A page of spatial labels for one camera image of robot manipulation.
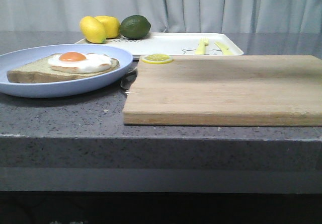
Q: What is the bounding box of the yellow lemon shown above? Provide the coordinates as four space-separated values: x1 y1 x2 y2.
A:
79 16 107 44
95 16 120 39

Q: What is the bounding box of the bread slice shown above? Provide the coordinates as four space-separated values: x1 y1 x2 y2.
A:
7 55 120 84

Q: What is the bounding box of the fried egg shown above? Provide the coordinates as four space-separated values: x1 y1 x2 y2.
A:
47 51 119 74

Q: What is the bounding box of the metal cutting board handle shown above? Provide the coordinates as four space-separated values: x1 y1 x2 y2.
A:
120 67 137 96

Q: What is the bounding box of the lemon slice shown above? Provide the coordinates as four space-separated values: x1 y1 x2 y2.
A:
141 53 173 64

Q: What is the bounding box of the rear yellow lemon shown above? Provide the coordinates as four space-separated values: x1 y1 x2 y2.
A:
95 16 120 39

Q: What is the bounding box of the grey curtain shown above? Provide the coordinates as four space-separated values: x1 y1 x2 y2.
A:
1 0 321 33

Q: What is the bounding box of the wooden cutting board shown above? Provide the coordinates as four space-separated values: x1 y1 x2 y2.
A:
123 55 321 126

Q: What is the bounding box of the yellow plastic knife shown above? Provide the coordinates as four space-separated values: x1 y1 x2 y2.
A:
215 41 234 55

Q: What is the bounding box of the blue round plate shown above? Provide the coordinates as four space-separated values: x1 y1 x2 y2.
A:
1 44 133 98

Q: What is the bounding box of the front yellow lemon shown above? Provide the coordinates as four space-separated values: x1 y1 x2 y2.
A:
79 16 107 44

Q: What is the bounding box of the yellow plastic fork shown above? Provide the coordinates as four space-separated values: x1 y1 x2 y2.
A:
195 38 209 55

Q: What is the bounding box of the white bear tray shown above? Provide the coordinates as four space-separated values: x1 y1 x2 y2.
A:
74 32 245 56

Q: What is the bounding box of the green lime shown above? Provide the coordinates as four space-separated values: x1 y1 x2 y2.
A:
120 15 151 39

